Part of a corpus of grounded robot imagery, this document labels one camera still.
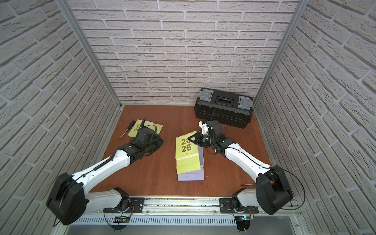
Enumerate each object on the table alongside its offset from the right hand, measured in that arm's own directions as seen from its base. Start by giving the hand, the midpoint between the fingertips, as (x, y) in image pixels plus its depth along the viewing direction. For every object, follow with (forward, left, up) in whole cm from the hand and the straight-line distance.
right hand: (190, 138), depth 80 cm
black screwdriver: (+24, +43, -15) cm, 52 cm away
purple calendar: (-16, -3, -14) cm, 21 cm away
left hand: (+3, +14, -3) cm, 14 cm away
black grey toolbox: (+22, -28, -1) cm, 36 cm away
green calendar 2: (-9, +2, -2) cm, 9 cm away
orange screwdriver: (-21, -31, -18) cm, 42 cm away
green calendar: (+19, +41, -16) cm, 47 cm away
